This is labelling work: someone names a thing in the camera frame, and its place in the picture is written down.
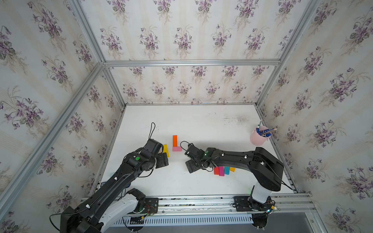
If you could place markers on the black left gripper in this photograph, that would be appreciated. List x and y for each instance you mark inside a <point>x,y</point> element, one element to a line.
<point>163,160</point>

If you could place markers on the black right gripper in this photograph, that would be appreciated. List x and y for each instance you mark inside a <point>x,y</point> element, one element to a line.
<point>190,167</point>

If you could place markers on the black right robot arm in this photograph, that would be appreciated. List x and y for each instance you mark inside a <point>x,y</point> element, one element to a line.
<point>265,167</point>

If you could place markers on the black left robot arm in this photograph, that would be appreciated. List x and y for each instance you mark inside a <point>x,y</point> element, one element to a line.
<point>101,210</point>

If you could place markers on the yellow block left group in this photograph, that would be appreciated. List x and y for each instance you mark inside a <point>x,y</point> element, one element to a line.
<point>165,146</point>

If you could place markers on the red block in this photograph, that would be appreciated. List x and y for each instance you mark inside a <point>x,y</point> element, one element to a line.
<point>216,171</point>

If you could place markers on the magenta block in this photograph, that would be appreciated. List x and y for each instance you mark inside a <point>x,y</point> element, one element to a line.
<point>222,171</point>

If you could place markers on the teal block right group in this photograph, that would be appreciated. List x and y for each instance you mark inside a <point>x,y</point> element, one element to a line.
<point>226,170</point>

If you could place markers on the pink pen cup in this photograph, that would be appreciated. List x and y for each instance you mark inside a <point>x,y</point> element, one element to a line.
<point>258,140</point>

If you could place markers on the white vent grille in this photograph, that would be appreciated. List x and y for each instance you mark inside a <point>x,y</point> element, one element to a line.
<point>187,220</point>

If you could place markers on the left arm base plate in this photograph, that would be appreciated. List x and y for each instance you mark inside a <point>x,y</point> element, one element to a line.
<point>147,206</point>

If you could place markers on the aluminium front rail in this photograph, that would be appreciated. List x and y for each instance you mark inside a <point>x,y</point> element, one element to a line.
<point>223,204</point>

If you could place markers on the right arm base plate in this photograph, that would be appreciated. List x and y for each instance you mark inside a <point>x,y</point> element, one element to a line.
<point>248,204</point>

